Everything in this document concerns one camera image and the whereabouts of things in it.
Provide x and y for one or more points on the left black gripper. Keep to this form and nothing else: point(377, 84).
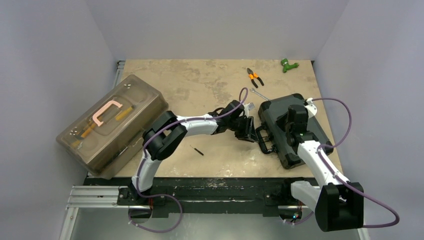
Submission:
point(248, 133)

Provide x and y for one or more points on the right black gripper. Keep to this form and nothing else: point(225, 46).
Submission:
point(285, 123)

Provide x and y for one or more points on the black foam-lined poker case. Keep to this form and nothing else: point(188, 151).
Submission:
point(272, 139)

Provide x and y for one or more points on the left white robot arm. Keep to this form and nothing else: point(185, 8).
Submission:
point(164, 136)

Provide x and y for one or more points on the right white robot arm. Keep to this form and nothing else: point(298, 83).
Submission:
point(337, 203)

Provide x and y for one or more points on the silver wrench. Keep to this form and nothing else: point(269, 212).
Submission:
point(253, 90)

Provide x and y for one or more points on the orange black pliers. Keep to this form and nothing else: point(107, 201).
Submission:
point(253, 76)

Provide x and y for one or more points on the green plastic toy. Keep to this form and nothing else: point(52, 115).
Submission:
point(286, 66)

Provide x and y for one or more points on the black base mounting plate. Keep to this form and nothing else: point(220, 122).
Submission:
point(265, 196)

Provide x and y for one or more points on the translucent brown tool box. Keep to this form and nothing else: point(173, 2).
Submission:
point(107, 136)

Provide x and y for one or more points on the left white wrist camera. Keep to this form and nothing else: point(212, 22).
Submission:
point(249, 106)

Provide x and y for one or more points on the aluminium frame rail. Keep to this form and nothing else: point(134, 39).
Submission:
point(92, 197)

